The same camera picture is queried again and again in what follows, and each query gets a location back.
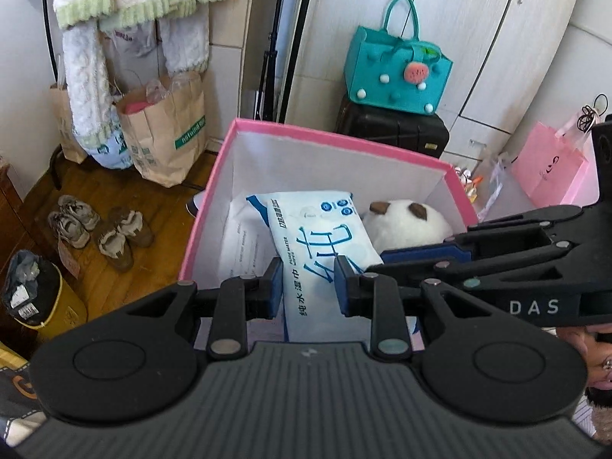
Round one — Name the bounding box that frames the yellow trash bin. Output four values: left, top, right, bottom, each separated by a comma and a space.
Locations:
19, 263, 89, 343

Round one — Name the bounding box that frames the blue white soft pack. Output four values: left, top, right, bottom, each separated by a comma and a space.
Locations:
88, 105, 135, 171

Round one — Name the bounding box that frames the plain brown paper bag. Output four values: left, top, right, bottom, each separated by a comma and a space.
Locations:
49, 82, 90, 164

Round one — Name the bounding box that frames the person's right hand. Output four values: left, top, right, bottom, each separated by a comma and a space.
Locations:
557, 324, 612, 393

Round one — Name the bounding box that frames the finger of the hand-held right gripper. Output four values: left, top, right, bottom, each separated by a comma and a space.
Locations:
365, 243, 594, 293
381, 205, 596, 265

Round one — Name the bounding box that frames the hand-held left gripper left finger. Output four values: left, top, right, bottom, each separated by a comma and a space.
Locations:
125, 256, 285, 361

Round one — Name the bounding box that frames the brown paper bag green label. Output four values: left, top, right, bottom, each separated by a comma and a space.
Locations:
116, 71, 208, 188

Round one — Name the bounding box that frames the grey wardrobe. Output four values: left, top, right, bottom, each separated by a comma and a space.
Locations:
282, 0, 589, 173

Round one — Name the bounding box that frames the white panda plush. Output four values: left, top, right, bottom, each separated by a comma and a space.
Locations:
361, 200, 455, 253

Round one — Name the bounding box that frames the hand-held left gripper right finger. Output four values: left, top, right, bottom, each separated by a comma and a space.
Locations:
333, 255, 480, 361

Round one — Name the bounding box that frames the pink cardboard box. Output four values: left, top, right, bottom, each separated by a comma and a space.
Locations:
178, 118, 479, 345

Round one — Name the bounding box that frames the brown fleece-lined shoe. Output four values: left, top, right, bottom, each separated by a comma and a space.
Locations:
107, 207, 155, 248
92, 229, 135, 272

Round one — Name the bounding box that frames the striped bed sheet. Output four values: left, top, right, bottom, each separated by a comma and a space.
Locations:
570, 394, 596, 438

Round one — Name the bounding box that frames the pink paper bag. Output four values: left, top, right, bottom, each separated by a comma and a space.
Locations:
511, 115, 601, 208

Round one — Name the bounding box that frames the black trash bag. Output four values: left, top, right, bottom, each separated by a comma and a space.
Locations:
2, 249, 64, 327

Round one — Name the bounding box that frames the black clothes rack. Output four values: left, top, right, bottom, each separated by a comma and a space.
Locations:
41, 0, 320, 192

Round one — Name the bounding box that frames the teal felt handbag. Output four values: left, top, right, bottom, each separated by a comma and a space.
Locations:
344, 0, 454, 116

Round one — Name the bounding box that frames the clear plastic bag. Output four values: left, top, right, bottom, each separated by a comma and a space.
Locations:
478, 153, 515, 216

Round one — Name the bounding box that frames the blue white wet wipes pack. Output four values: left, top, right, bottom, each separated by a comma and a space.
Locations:
246, 191, 386, 343

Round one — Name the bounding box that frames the black suitcase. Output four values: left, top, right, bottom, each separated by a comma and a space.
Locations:
335, 96, 451, 160

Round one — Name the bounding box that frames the grey shirt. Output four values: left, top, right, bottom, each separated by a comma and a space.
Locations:
98, 19, 168, 101

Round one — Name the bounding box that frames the grey sneaker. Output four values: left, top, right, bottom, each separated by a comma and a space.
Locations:
57, 195, 102, 231
47, 211, 91, 249

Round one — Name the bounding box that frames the yellow dark printed cloth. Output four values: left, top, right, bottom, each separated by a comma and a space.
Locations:
0, 342, 46, 441

